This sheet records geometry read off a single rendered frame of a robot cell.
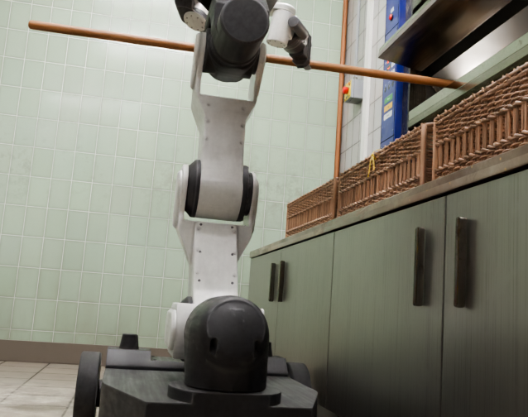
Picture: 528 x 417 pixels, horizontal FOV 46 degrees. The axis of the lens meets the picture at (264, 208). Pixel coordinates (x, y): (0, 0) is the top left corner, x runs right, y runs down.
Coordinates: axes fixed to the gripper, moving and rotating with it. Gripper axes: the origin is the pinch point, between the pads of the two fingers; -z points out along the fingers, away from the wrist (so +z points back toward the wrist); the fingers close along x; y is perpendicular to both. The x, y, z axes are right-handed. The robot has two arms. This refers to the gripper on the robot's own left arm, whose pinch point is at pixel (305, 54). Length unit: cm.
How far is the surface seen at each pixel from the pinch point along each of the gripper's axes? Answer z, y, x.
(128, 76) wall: -71, -125, -30
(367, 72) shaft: -19.7, 16.0, 0.5
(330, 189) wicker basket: 10, 14, 49
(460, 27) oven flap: -30, 47, -17
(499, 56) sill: -9, 61, 3
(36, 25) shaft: 45, -76, 1
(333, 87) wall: -135, -33, -39
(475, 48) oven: -43, 51, -15
